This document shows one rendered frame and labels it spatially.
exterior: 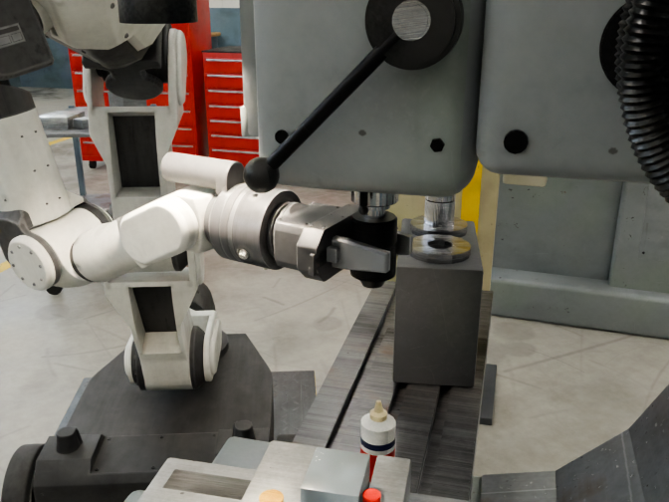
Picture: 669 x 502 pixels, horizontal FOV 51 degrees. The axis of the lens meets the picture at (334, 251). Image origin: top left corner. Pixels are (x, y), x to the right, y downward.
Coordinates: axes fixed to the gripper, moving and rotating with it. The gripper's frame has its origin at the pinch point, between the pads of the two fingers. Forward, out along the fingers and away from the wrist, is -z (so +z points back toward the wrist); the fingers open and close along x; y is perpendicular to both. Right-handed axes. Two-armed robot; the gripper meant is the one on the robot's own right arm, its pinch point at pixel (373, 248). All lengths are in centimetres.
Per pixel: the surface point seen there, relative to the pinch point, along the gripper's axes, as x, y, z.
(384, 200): -1.5, -5.7, -1.8
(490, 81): -8.4, -18.4, -13.3
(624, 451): 19.2, 27.9, -25.2
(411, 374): 23.9, 28.5, 4.9
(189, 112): 378, 73, 354
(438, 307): 25.2, 17.5, 1.9
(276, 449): -11.1, 19.2, 5.0
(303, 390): 86, 83, 63
